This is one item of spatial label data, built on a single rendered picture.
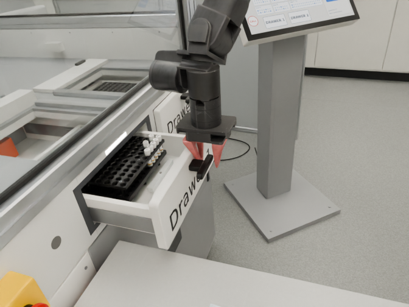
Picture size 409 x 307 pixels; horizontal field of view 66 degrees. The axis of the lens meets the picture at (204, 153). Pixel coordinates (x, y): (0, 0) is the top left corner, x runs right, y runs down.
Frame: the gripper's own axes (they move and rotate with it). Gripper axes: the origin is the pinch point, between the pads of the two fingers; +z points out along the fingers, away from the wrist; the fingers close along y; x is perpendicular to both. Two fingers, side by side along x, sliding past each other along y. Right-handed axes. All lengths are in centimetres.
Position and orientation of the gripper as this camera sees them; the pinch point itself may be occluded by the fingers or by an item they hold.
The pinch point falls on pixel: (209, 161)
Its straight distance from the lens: 64.3
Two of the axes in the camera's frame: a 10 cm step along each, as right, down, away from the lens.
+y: -9.5, -1.3, 3.0
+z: 0.6, 8.3, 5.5
